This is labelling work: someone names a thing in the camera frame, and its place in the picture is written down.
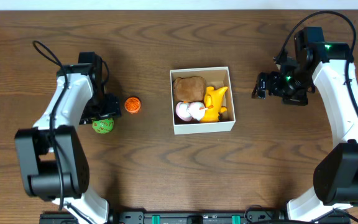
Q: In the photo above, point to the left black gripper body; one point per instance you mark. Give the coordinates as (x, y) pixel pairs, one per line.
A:
(105, 115)

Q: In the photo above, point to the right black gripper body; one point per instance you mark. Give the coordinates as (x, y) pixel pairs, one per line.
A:
(293, 88)

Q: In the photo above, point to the green numbered dice ball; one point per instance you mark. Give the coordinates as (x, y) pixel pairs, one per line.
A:
(103, 126)

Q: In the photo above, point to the orange lattice ball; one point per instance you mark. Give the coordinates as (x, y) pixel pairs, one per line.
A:
(132, 105)

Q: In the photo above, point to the yellow rubber duck toy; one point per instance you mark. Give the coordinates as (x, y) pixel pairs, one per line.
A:
(213, 101)

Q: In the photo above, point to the pink white snail toy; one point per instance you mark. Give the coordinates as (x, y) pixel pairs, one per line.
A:
(187, 111)

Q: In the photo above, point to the brown plush toy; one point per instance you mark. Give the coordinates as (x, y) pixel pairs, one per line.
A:
(189, 89)

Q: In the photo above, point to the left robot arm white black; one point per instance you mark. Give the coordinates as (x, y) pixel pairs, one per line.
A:
(51, 158)

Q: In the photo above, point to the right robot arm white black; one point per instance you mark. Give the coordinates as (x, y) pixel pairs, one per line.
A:
(327, 67)

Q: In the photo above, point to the white cardboard box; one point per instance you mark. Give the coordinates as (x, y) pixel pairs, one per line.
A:
(217, 77)

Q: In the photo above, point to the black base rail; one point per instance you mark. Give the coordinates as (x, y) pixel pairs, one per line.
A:
(253, 215)

